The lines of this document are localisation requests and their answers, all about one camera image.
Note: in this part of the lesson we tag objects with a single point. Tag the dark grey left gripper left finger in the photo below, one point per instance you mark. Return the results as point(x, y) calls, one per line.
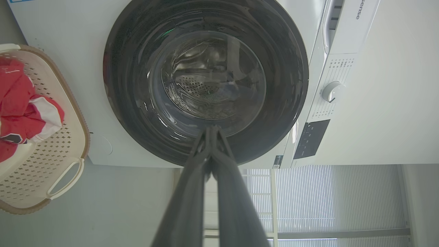
point(185, 206)

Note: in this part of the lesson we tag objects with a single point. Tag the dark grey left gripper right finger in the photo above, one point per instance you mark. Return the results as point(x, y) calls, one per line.
point(236, 209)

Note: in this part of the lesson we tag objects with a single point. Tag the dark round washer door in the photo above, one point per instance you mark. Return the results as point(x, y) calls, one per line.
point(205, 79)

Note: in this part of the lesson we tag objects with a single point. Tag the white front-load washing machine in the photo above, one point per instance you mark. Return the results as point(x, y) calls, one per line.
point(360, 113)

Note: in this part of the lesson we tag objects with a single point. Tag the black washer display panel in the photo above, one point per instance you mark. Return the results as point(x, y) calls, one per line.
point(311, 139)

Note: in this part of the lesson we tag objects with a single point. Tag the white window blind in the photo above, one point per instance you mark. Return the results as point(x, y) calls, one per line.
point(339, 199)

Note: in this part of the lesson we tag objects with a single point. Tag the beige perforated laundry basket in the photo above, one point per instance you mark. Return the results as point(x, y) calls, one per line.
point(55, 154)

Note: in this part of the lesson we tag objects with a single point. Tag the white round control dial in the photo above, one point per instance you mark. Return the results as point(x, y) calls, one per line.
point(332, 91)

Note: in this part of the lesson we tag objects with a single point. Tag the red and white garment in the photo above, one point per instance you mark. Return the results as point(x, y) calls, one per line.
point(24, 106)

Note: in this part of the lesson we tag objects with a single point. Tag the white detergent drawer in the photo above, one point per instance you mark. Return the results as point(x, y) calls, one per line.
point(349, 24)

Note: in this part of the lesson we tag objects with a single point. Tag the white window frame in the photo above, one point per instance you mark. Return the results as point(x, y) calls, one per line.
point(274, 206)

